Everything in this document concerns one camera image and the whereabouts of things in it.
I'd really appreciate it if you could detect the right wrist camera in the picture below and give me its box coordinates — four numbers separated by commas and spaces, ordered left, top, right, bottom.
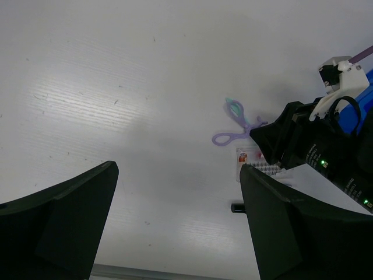
309, 56, 370, 121

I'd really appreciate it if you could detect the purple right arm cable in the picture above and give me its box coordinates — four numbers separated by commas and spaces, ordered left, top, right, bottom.
348, 45, 373, 64

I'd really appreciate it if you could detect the black mascara tube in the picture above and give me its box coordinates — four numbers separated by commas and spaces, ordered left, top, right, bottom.
231, 203, 246, 214

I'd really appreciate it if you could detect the blue plastic divided bin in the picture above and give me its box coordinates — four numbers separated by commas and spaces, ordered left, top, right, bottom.
339, 69, 373, 134

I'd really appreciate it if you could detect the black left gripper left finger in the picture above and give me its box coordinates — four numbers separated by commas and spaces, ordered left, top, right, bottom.
1, 161, 119, 279

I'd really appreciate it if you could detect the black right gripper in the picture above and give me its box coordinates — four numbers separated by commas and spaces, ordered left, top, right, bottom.
250, 101, 372, 212

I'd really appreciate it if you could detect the clear false eyelash box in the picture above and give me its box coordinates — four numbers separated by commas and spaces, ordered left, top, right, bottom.
234, 147, 294, 183

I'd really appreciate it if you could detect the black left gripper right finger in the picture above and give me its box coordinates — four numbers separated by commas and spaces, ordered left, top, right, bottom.
240, 164, 372, 279

